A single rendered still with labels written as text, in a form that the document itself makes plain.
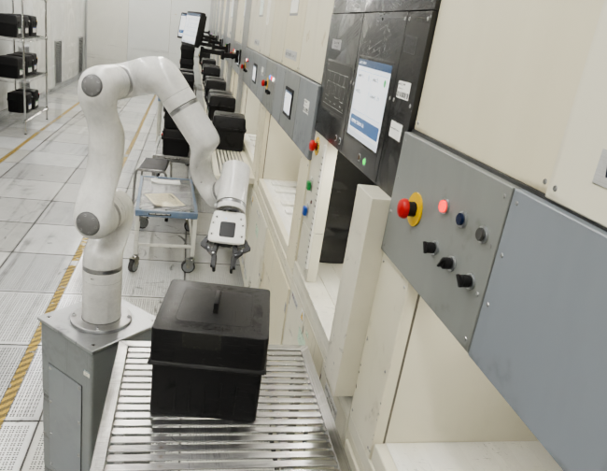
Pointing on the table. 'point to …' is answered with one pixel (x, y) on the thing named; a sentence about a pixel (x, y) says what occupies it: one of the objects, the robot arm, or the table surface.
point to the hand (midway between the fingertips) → (223, 264)
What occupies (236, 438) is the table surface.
